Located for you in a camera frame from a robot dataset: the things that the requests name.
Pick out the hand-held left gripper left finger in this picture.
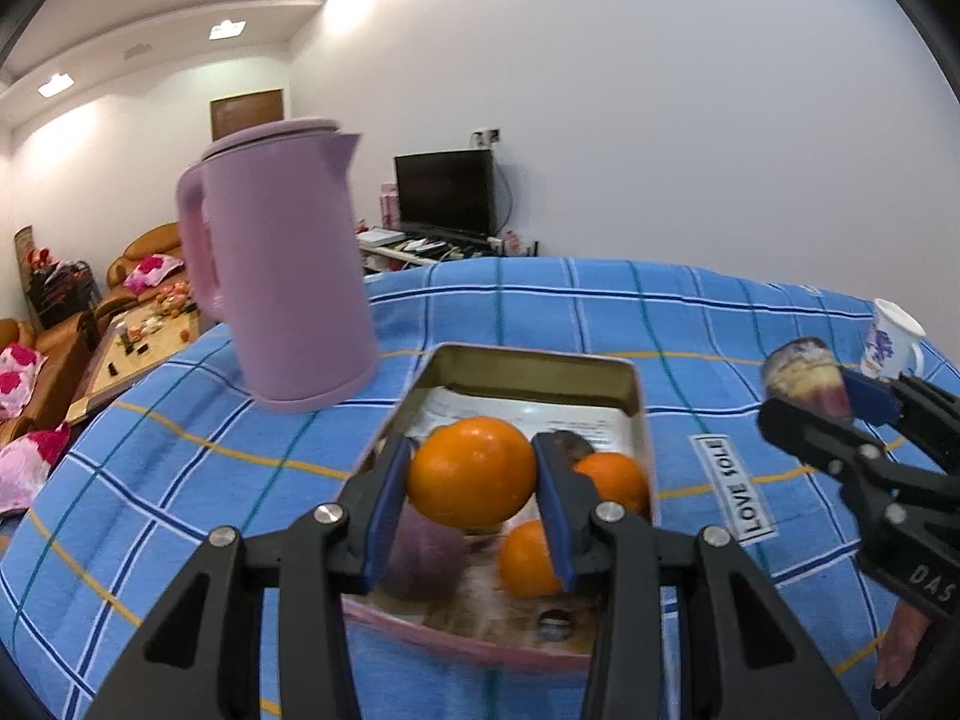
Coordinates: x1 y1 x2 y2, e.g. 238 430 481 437
82 431 417 720

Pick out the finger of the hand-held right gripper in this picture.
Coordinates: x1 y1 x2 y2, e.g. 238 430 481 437
757 399 908 500
842 369 960 477

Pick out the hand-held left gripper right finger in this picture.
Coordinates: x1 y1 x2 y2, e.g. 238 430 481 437
531 431 860 720

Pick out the small orange tangerine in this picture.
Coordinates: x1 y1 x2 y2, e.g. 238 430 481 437
574 452 650 518
499 519 565 599

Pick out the round purple fruit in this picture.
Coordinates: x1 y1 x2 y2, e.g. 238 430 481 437
386 502 466 601

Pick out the large orange tangerine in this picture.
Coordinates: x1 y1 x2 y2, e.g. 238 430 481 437
406 417 539 530

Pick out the pink tin box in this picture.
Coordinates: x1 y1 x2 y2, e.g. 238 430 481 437
337 343 655 672

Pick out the person's right hand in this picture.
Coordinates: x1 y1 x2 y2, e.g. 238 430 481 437
874 604 931 691

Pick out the white mug with purple print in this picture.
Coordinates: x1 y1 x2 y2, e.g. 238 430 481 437
859 298 927 383

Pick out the printed paper leaflet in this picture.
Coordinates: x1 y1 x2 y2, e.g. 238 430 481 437
409 386 631 466

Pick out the blue plaid towel cloth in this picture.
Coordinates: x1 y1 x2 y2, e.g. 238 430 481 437
0 256 960 720

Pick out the pink electric kettle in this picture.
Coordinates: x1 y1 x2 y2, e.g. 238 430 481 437
178 118 380 413

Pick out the white television stand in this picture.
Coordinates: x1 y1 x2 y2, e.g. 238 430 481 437
358 229 541 271

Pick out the wooden coffee table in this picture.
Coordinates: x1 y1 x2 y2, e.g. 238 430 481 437
64 307 200 425

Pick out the black flat television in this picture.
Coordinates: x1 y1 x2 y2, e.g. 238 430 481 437
394 148 497 237

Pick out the pink floral cushion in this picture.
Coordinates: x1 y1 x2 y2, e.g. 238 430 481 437
0 424 72 515
0 345 46 421
122 253 185 293

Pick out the dark cluttered rack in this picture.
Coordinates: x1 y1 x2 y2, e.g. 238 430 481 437
26 259 102 331

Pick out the brown wooden door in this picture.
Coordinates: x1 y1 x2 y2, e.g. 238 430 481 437
210 88 286 143

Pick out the black power cable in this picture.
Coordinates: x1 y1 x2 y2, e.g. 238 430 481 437
495 146 518 237

